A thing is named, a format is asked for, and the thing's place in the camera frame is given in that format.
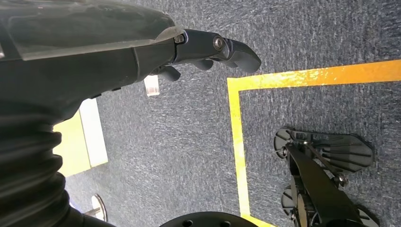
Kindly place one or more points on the beige white-edged panel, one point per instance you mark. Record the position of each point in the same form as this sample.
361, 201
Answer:
81, 141

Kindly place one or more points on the chrome metal foot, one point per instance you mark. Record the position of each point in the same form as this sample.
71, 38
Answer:
99, 206

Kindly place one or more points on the yellow floor tape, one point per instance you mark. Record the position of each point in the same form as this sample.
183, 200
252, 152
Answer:
238, 141

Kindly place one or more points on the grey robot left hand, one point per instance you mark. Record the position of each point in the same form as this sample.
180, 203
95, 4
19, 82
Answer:
78, 47

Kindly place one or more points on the black round robot part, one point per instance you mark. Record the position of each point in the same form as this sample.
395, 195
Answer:
206, 220

